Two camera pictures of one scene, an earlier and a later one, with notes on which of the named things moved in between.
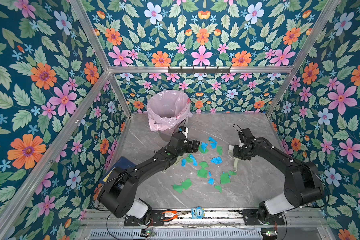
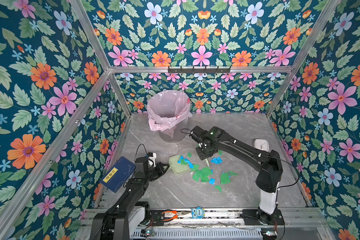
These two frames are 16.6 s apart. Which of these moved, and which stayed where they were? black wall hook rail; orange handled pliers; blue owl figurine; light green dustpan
Moved: light green dustpan
Stayed: orange handled pliers; blue owl figurine; black wall hook rail
